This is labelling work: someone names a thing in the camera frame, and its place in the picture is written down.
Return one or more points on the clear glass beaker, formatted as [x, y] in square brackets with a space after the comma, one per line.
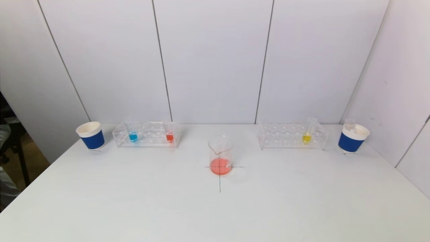
[220, 166]

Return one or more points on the clear tube, yellow pigment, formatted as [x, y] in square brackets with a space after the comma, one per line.
[306, 137]

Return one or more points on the clear tube, red pigment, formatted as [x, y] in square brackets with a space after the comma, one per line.
[170, 137]

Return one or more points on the clear acrylic tube rack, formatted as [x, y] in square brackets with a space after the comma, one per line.
[151, 137]
[285, 137]

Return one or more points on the white-labelled clear plastic tube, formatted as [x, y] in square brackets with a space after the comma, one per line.
[350, 124]

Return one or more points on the blue white paper cup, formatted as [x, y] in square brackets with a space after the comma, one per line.
[349, 143]
[92, 139]

